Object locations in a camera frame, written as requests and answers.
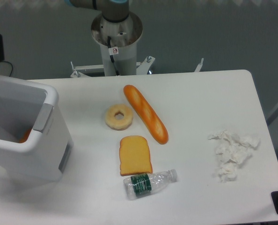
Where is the white trash can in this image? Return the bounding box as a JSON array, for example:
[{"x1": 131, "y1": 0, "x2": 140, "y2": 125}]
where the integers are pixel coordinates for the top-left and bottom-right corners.
[{"x1": 0, "y1": 75, "x2": 73, "y2": 181}]

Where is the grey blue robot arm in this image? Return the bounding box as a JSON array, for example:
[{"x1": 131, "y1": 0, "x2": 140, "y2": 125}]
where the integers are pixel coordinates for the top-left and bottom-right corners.
[{"x1": 0, "y1": 0, "x2": 135, "y2": 75}]

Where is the orange item inside trash can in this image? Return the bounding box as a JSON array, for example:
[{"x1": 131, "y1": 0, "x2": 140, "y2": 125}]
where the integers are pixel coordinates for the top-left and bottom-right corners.
[{"x1": 18, "y1": 128, "x2": 32, "y2": 143}]

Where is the pale glazed donut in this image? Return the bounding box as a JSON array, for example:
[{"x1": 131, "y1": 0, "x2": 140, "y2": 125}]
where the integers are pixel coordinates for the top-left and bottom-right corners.
[{"x1": 105, "y1": 104, "x2": 133, "y2": 130}]

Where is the orange baguette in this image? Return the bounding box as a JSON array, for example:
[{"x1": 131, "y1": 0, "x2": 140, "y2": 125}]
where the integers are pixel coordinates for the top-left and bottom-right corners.
[{"x1": 123, "y1": 85, "x2": 168, "y2": 144}]

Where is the yellow toast slice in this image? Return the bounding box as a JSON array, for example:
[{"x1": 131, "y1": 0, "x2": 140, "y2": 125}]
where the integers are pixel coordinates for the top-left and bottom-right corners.
[{"x1": 119, "y1": 135, "x2": 153, "y2": 176}]

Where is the clear plastic bottle green label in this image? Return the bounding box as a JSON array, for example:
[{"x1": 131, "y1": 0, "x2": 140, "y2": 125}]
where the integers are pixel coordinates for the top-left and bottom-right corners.
[{"x1": 123, "y1": 169, "x2": 178, "y2": 200}]

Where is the crumpled white tissue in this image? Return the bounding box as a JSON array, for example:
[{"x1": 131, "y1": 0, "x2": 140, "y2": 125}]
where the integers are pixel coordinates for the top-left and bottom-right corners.
[{"x1": 208, "y1": 130, "x2": 261, "y2": 183}]

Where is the black cable on pedestal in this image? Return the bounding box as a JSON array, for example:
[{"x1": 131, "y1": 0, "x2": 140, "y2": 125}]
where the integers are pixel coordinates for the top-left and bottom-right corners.
[{"x1": 107, "y1": 36, "x2": 120, "y2": 76}]

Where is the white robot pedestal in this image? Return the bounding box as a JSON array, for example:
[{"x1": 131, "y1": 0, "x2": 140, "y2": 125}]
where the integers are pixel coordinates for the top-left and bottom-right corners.
[{"x1": 91, "y1": 12, "x2": 143, "y2": 76}]

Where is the white metal base frame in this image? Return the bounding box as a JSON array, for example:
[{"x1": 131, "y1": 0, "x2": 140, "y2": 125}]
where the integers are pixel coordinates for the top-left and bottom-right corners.
[{"x1": 70, "y1": 55, "x2": 205, "y2": 78}]

